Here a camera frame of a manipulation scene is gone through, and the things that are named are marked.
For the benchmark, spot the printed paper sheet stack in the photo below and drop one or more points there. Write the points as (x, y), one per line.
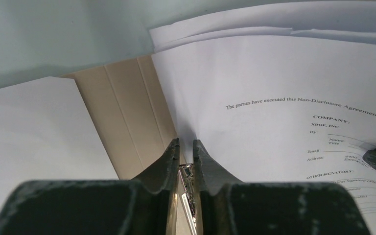
(278, 92)

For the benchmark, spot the metal folder clip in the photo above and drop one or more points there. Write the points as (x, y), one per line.
(186, 192)

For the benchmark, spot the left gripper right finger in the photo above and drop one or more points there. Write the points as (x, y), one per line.
(227, 206)

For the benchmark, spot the white paper sheet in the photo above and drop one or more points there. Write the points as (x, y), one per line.
(46, 133)

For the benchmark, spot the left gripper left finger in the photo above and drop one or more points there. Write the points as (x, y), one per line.
(94, 207)

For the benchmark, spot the brown cardboard folder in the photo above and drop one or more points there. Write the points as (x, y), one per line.
(130, 113)

